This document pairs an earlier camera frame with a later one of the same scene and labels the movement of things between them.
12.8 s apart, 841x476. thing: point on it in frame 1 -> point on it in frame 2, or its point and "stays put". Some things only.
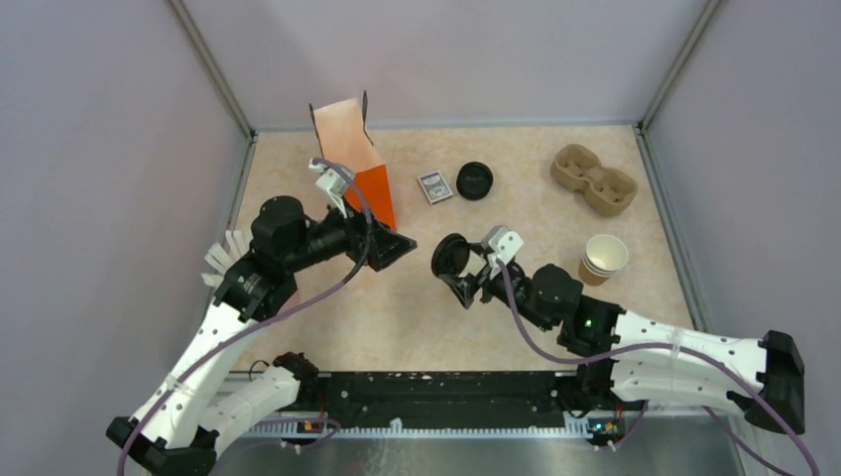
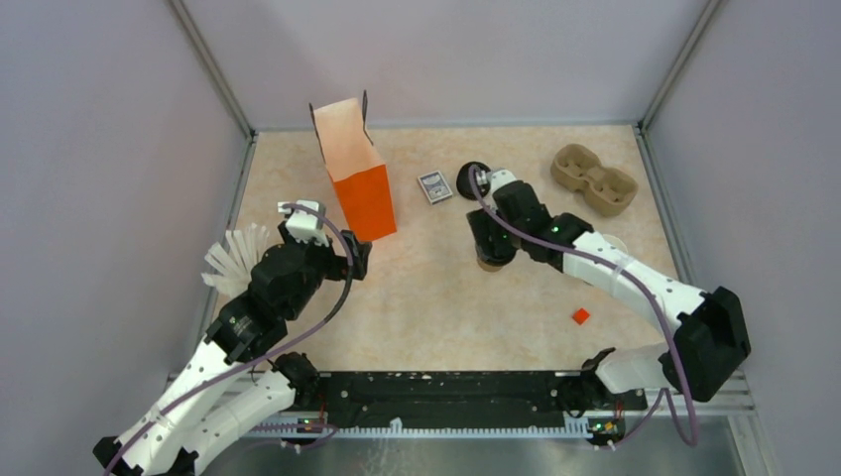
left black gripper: [359, 233] -> [338, 262]
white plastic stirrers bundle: [222, 259] stays put
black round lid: [474, 180] stays put
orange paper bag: [346, 142] stays put
